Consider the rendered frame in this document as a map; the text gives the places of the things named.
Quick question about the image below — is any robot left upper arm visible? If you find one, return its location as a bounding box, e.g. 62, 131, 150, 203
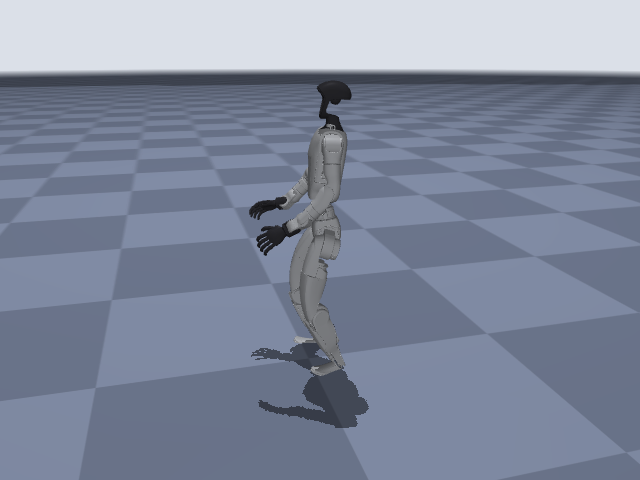
319, 134, 343, 203

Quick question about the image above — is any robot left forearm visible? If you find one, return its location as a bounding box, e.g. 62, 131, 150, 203
286, 186, 334, 233

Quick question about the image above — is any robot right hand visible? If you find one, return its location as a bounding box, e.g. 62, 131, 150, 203
249, 197, 287, 220

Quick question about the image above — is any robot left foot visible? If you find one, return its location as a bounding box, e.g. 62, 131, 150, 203
310, 361, 341, 376

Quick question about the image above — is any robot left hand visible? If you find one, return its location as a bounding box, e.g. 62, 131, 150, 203
256, 219, 301, 256

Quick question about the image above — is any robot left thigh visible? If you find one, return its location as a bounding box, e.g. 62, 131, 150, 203
300, 229, 341, 326

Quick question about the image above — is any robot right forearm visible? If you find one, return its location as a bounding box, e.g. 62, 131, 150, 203
280, 172, 308, 210

